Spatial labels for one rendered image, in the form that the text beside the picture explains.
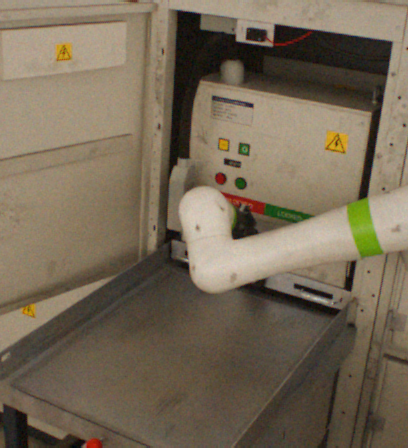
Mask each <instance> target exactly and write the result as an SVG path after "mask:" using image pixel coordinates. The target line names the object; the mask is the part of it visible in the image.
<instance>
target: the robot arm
mask: <svg viewBox="0 0 408 448"><path fill-rule="evenodd" d="M179 218H180V221H181V225H182V228H183V232H184V237H185V241H186V245H187V252H188V260H189V271H190V277H191V280H192V282H193V283H194V285H195V286H196V287H197V288H199V289H200V290H202V291H204V292H206V293H209V294H221V293H224V292H227V291H229V290H232V289H234V288H238V287H240V286H243V285H246V284H249V283H252V282H255V281H258V280H262V279H265V278H268V277H272V276H275V274H280V273H284V272H288V271H292V270H297V269H301V268H306V267H311V266H316V265H323V264H329V263H336V262H344V261H354V260H363V258H364V257H371V256H376V255H382V254H387V253H392V252H396V251H400V256H401V259H402V261H403V263H404V265H405V267H406V268H407V270H408V184H407V186H403V187H400V188H397V189H393V190H390V191H387V192H384V193H380V194H377V195H374V196H371V197H368V198H365V199H362V200H359V201H356V202H353V203H349V202H348V203H346V204H344V205H341V206H339V207H337V208H335V209H332V210H330V211H327V212H325V213H322V214H320V215H316V216H314V217H311V218H308V219H306V220H303V221H300V222H297V223H294V224H291V225H288V226H285V227H281V228H278V229H274V230H270V231H266V232H262V234H261V233H258V230H257V229H254V226H256V225H257V222H256V220H255V219H254V217H253V215H252V213H251V212H250V207H249V206H248V205H244V204H240V205H239V208H238V207H235V206H234V205H232V204H231V203H229V202H227V201H226V199H225V198H224V196H223V195H222V194H221V192H220V191H219V190H217V189H215V188H213V187H210V186H197V187H194V188H192V189H190V190H189V191H187V193H186V194H185V195H184V197H183V198H182V200H181V202H180V205H179ZM244 233H245V235H244ZM257 233H258V235H257Z"/></svg>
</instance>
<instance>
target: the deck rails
mask: <svg viewBox="0 0 408 448"><path fill-rule="evenodd" d="M163 257H164V246H162V247H161V248H158V249H157V250H155V251H154V252H152V253H150V254H149V255H147V256H146V257H144V258H143V259H141V260H140V261H138V262H137V263H135V264H134V265H132V266H130V267H129V268H127V269H126V270H124V271H123V272H121V273H120V274H118V275H116V277H114V278H113V279H111V280H109V281H108V282H106V283H105V284H103V285H102V286H100V287H99V288H97V289H96V290H94V291H93V292H91V293H89V294H88V295H86V296H85V297H83V298H82V299H80V300H79V301H77V302H76V303H74V304H73V305H71V306H70V307H67V308H65V309H64V310H62V311H61V312H59V313H58V314H56V315H55V316H53V317H52V318H50V319H49V320H47V321H45V322H44V323H42V324H41V325H39V326H38V328H36V329H35V330H33V331H32V332H30V333H29V334H27V335H25V336H24V337H22V338H21V339H19V340H18V341H16V342H15V343H13V344H12V345H10V346H9V347H7V348H4V349H3V350H1V351H0V381H2V382H4V383H6V384H8V385H12V384H14V383H15V382H16V381H18V380H19V379H21V378H22V377H23V376H25V375H26V374H28V373H29V372H30V371H32V370H33V369H35V368H36V367H37V366H39V365H40V364H41V363H43V362H44V361H46V360H47V359H48V358H50V357H51V356H53V355H54V354H55V353H57V352H58V351H60V350H61V349H62V348H64V347H66V346H68V345H69V344H70V343H72V342H73V341H75V340H76V339H77V338H79V337H80V336H82V335H83V334H84V333H86V332H87V331H89V330H90V329H91V328H93V327H94V326H96V325H97V324H98V323H100V322H101V320H102V321H103V319H104V318H105V317H107V316H108V315H109V314H111V313H112V312H114V311H115V310H117V309H119V308H120V307H122V306H123V305H124V304H126V303H127V302H129V301H130V300H131V299H133V298H134V297H136V296H137V295H138V294H140V293H141V292H143V291H144V290H145V289H147V288H148V287H150V286H151V285H152V284H154V283H155V282H157V281H158V280H160V279H162V278H163V277H165V276H166V274H167V273H169V272H170V271H172V269H171V268H168V267H165V266H163ZM348 304H349V301H348V302H347V303H346V304H345V305H344V307H343V308H342V309H341V310H340V312H339V313H338V314H337V315H336V317H335V318H334V319H333V321H332V322H331V323H330V324H329V326H328V327H327V328H326V329H325V331H324V332H323V333H321V334H320V336H319V337H318V338H317V339H316V341H315V342H314V343H313V344H312V346H311V347H310V348H309V349H308V351H307V352H306V353H305V354H304V356H303V357H302V358H301V359H300V361H299V362H298V363H297V364H296V367H295V368H294V369H293V370H292V372H291V373H290V374H289V375H288V377H287V378H286V379H285V380H284V382H283V383H282V384H280V385H279V387H278V388H277V389H276V390H275V392H274V393H273V394H272V395H271V397H270V398H269V399H268V400H267V402H266V403H265V404H264V405H263V407H262V408H261V409H260V410H259V412H258V413H257V414H256V415H255V418H254V419H253V420H252V421H251V423H250V424H249V425H248V426H247V428H246V429H245V430H244V431H243V433H242V434H241V435H239V436H238V438H237V439H236V440H235V441H234V443H233V444H232V445H231V446H230V448H255V447H256V445H257V444H258V443H259V441H260V440H261V439H262V437H263V436H264V435H265V433H266V432H267V431H268V429H269V428H270V427H271V425H272V424H273V423H274V421H275V420H276V419H277V416H278V415H279V414H280V412H281V411H282V410H284V408H285V407H286V406H287V404H288V403H289V402H290V400H291V399H292V398H293V396H294V395H295V394H296V392H297V391H298V390H299V388H300V387H301V386H302V384H303V383H304V382H305V380H306V379H307V378H308V376H309V375H310V374H311V372H312V371H313V370H314V368H315V366H316V365H317V363H318V362H319V361H320V359H321V358H322V357H323V355H325V354H326V353H327V351H328V350H329V349H330V347H331V346H332V345H333V344H334V342H335V341H336V340H337V338H338V337H339V336H340V334H341V333H342V332H343V330H344V329H345V328H346V326H347V324H345V323H346V316H347V310H348ZM9 352H10V357H8V358H7V359H5V360H4V361H1V357H2V356H4V355H6V354H7V353H9Z"/></svg>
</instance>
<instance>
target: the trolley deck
mask: <svg viewBox="0 0 408 448"><path fill-rule="evenodd" d="M331 322H332V321H329V319H326V318H323V317H319V316H316V315H313V314H309V313H306V312H303V311H300V310H297V309H294V308H290V307H287V306H284V305H281V304H277V303H274V302H270V301H267V300H264V299H261V298H258V297H255V296H251V295H248V294H245V293H242V292H239V291H234V290H229V291H227V292H224V293H221V294H209V293H206V292H204V291H202V290H200V289H199V288H197V287H196V286H195V285H194V283H193V282H192V280H191V277H189V276H186V275H183V273H180V272H176V271H173V270H172V271H170V272H169V273H167V274H166V276H165V277H163V278H162V279H160V280H158V281H157V282H155V283H154V284H152V285H151V286H150V287H148V288H147V289H145V290H144V291H143V292H141V293H140V294H138V295H137V296H136V297H134V298H133V299H131V300H130V301H129V302H127V303H126V304H124V305H123V306H122V307H120V308H119V309H117V310H115V311H114V312H112V313H111V314H109V315H108V316H107V317H105V318H104V319H103V321H102V320H101V322H100V323H98V324H97V325H96V326H94V327H93V328H91V329H90V330H89V331H87V332H86V333H84V334H83V335H82V336H80V337H79V338H77V339H76V340H75V341H73V342H72V343H70V344H69V345H68V346H66V347H64V348H62V349H61V350H60V351H58V352H57V353H55V354H54V355H53V356H51V357H50V358H48V359H47V360H46V361H44V362H43V363H41V364H40V365H39V366H37V367H36V368H35V369H33V370H32V371H30V372H29V373H28V374H26V375H25V376H23V377H22V378H21V379H19V380H18V381H16V382H15V383H14V384H12V385H8V384H6V383H4V382H2V381H0V402H1V403H3V404H5V405H7V406H10V407H12V408H14V409H16V410H19V411H21V412H23V413H25V414H27V415H30V416H32V417H34V418H36V419H38V420H41V421H43V422H45V423H47V424H51V425H53V426H55V427H57V428H59V429H62V430H64V431H66V432H68V433H71V435H73V436H75V437H77V438H79V439H82V440H84V441H86V442H88V441H89V440H90V439H92V438H95V439H99V438H100V437H101V436H104V437H105V441H104V442H103V443H102V444H103V448H230V446H231V445H232V444H233V443H234V441H235V440H236V439H237V438H238V436H239V435H241V434H242V433H243V431H244V430H245V429H246V428H247V426H248V425H249V424H250V423H251V421H252V420H253V419H254V418H255V415H256V414H257V413H258V412H259V410H260V409H261V408H262V407H263V405H264V404H265V403H266V402H267V400H268V399H269V398H270V397H271V395H272V394H273V393H274V392H275V390H276V389H277V388H278V387H279V385H280V384H282V383H283V382H284V380H285V379H286V378H287V377H288V375H289V374H290V373H291V372H292V370H293V369H294V368H295V367H296V364H297V363H298V362H299V361H300V359H301V358H302V357H303V356H304V354H305V353H306V352H307V351H308V349H309V348H310V347H311V346H312V344H313V343H314V342H315V341H316V339H317V338H318V337H319V336H320V334H321V333H323V332H324V331H325V329H326V328H327V327H328V326H329V324H330V323H331ZM356 330H357V328H352V327H349V326H346V328H345V329H344V330H343V332H342V333H341V334H340V336H339V337H338V338H337V340H336V341H335V342H334V344H333V345H332V346H331V347H330V349H329V350H328V351H327V353H326V354H325V355H323V357H322V358H321V359H320V361H319V362H318V363H317V365H316V366H315V368H314V370H313V371H312V372H311V374H310V375H309V376H308V378H307V379H306V380H305V382H304V383H303V384H302V386H301V387H300V388H299V390H298V391H297V392H296V394H295V395H294V396H293V398H292V399H291V400H290V402H289V403H288V404H287V406H286V407H285V408H284V410H282V411H281V412H280V414H279V415H278V416H277V419H276V420H275V421H274V423H273V424H272V425H271V427H270V428H269V429H268V431H267V432H266V433H265V435H264V436H263V437H262V439H261V440H260V441H259V443H258V444H257V445H256V447H255V448H283V447H284V445H285V444H287V442H288V441H289V439H290V438H291V437H292V435H293V434H294V432H295V431H296V429H297V428H298V426H299V425H300V424H301V422H302V420H303V418H304V417H305V415H306V414H307V413H308V411H309V410H310V408H311V407H312V405H313V404H314V402H315V401H316V400H317V398H318V397H319V395H320V394H321V392H322V391H323V390H324V388H325V387H326V385H328V384H329V382H330V381H331V379H332V378H333V377H334V375H335V374H336V372H337V371H338V368H339V367H340V366H341V364H342V363H343V361H344V360H345V358H346V357H347V355H348V354H349V353H350V351H351V350H352V348H353V347H354V341H355V335H356Z"/></svg>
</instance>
